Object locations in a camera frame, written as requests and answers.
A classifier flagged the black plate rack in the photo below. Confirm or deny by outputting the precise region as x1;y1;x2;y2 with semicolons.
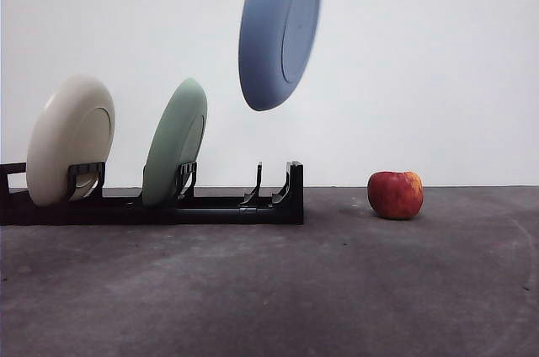
0;159;306;226

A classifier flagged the blue plate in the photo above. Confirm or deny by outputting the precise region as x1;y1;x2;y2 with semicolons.
237;0;323;113

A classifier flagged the cream plate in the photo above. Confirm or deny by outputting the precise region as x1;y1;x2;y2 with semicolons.
25;73;117;208

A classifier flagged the green plate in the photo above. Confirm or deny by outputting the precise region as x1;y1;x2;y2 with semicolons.
141;77;209;208

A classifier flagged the red apple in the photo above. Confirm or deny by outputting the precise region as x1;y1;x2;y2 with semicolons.
366;169;425;221

